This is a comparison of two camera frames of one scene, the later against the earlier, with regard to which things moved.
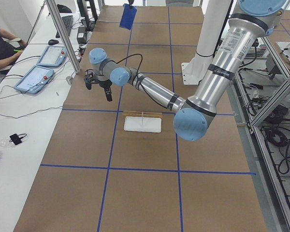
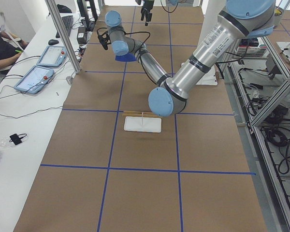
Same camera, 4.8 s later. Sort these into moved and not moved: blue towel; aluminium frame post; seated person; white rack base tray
Moved: blue towel
Not moved: white rack base tray; seated person; aluminium frame post
